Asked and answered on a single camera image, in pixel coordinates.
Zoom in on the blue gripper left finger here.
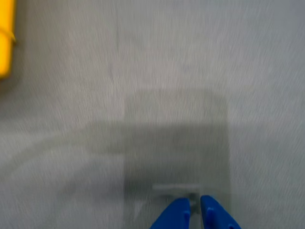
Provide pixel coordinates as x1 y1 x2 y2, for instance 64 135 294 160
150 197 192 229

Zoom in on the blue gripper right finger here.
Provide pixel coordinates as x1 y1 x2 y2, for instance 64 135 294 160
200 195 242 229

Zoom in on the yellow plastic bin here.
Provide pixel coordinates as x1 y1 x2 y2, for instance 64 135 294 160
0 0 17 81

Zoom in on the grey mat with NOWROBO print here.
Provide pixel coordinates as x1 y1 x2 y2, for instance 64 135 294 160
0 0 305 229

